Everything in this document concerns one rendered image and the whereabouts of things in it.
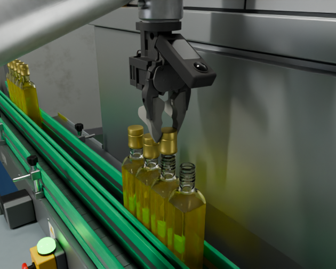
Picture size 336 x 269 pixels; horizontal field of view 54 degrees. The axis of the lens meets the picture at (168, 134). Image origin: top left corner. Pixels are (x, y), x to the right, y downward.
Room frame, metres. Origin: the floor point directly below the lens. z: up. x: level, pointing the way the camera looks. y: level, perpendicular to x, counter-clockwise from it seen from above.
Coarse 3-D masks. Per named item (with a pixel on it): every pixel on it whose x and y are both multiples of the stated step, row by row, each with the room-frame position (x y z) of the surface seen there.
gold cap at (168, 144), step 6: (162, 132) 0.56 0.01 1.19; (168, 132) 0.56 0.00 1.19; (174, 132) 0.56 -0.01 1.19; (162, 138) 0.56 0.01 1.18; (168, 138) 0.56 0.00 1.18; (174, 138) 0.56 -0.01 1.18; (162, 144) 0.56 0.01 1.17; (168, 144) 0.56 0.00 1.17; (174, 144) 0.56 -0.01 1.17; (162, 150) 0.56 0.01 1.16; (168, 150) 0.56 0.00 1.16; (174, 150) 0.56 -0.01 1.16
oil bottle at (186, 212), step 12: (180, 192) 0.52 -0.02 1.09; (192, 192) 0.52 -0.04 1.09; (168, 204) 0.53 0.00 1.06; (180, 204) 0.50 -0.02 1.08; (192, 204) 0.50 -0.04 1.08; (204, 204) 0.52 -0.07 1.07; (168, 216) 0.53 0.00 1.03; (180, 216) 0.50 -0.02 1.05; (192, 216) 0.50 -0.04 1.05; (204, 216) 0.52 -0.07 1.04; (168, 228) 0.53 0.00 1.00; (180, 228) 0.50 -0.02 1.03; (192, 228) 0.50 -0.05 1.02; (204, 228) 0.52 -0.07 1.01; (168, 240) 0.53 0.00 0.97; (180, 240) 0.50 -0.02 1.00; (192, 240) 0.50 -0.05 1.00; (180, 252) 0.50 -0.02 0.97; (192, 252) 0.50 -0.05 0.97; (192, 264) 0.50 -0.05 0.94
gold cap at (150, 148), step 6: (144, 138) 0.61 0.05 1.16; (150, 138) 0.60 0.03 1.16; (144, 144) 0.61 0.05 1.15; (150, 144) 0.60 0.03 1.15; (156, 144) 0.61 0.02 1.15; (144, 150) 0.61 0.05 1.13; (150, 150) 0.60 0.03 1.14; (156, 150) 0.61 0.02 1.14; (144, 156) 0.61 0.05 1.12; (150, 156) 0.60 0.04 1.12; (156, 156) 0.60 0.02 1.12
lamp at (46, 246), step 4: (40, 240) 0.67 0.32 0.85; (44, 240) 0.67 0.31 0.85; (48, 240) 0.67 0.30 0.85; (52, 240) 0.67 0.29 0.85; (40, 244) 0.65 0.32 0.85; (44, 244) 0.65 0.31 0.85; (48, 244) 0.65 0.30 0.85; (52, 244) 0.66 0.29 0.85; (40, 248) 0.65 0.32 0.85; (44, 248) 0.65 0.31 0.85; (48, 248) 0.65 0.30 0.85; (52, 248) 0.65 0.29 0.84; (56, 248) 0.67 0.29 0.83; (40, 252) 0.65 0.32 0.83; (44, 252) 0.64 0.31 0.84; (48, 252) 0.65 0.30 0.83; (52, 252) 0.65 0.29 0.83
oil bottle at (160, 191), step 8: (160, 176) 0.58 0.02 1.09; (176, 176) 0.58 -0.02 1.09; (152, 184) 0.57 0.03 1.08; (160, 184) 0.56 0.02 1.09; (168, 184) 0.55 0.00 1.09; (176, 184) 0.56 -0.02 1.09; (152, 192) 0.57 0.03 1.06; (160, 192) 0.55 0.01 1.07; (168, 192) 0.54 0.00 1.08; (152, 200) 0.57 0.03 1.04; (160, 200) 0.55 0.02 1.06; (152, 208) 0.57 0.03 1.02; (160, 208) 0.55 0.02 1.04; (152, 216) 0.57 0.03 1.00; (160, 216) 0.55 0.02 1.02; (152, 224) 0.57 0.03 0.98; (160, 224) 0.55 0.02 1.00; (152, 232) 0.57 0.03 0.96; (160, 232) 0.55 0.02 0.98; (160, 240) 0.55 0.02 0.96
